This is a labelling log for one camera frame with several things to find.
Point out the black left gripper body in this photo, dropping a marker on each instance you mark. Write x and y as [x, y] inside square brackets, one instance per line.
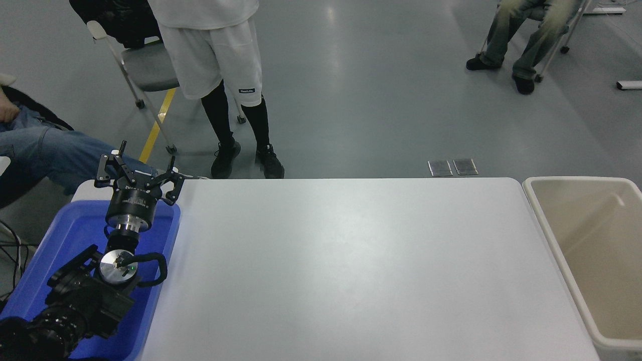
[133, 200]

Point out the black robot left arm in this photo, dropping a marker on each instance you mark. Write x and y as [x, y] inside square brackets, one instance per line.
[80, 301]

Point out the person's hand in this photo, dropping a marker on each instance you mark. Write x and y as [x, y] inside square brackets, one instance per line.
[7, 111]

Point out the blue plastic tray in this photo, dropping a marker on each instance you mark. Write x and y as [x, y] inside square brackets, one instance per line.
[65, 230]

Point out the seated person in jeans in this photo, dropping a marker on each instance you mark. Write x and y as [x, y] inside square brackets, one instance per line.
[45, 150]

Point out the grey folding chair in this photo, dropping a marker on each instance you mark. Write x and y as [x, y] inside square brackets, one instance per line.
[148, 67]

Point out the standing person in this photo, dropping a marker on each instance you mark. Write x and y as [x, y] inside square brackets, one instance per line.
[215, 60]

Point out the black jacket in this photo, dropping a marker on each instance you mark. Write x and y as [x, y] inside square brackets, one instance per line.
[113, 20]

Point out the metal floor plate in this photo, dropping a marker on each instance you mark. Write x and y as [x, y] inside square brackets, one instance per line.
[465, 166]
[439, 168]

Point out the seated person on chair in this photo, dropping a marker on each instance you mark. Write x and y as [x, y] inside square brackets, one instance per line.
[536, 35]

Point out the wheeled metal chair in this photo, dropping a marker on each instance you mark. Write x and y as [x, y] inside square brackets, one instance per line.
[562, 37]

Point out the large pale plastic bin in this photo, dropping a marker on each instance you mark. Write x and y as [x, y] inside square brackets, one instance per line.
[592, 240]

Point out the white floor bar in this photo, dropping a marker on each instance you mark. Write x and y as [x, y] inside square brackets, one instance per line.
[604, 10]
[629, 85]

